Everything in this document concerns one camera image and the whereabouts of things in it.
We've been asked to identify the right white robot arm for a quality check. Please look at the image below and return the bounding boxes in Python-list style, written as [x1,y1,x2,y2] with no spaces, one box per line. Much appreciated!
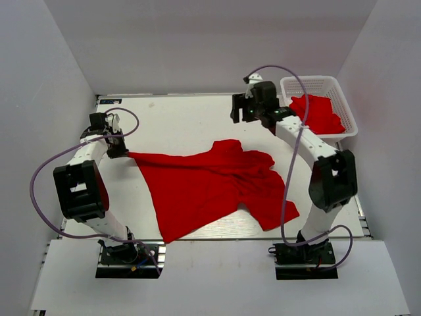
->
[230,74,357,265]

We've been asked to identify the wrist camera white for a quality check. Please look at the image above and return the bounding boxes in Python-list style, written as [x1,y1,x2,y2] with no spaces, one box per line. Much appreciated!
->
[243,72,263,86]
[106,113,121,135]

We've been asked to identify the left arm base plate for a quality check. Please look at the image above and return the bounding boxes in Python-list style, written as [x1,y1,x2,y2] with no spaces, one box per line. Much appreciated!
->
[95,240,166,279]

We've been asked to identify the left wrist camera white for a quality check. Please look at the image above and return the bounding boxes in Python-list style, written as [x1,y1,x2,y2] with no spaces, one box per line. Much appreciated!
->
[106,113,121,135]

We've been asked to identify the red t shirt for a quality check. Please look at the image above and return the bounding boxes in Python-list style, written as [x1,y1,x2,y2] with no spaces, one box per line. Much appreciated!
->
[128,140,299,243]

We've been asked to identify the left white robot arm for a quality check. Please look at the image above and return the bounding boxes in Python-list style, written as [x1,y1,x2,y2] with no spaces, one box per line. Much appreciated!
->
[53,111,139,263]

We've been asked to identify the red shirts in basket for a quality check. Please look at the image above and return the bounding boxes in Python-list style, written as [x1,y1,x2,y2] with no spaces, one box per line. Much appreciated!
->
[289,95,345,135]

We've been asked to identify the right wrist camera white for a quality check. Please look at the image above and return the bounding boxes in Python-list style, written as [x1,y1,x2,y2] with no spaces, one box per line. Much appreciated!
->
[243,72,263,86]

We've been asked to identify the white plastic basket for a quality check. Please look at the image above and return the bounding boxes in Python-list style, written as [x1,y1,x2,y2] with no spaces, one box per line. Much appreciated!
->
[280,76,358,142]

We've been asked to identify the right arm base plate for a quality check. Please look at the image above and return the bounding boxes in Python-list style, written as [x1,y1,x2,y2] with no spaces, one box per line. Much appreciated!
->
[268,242,338,280]

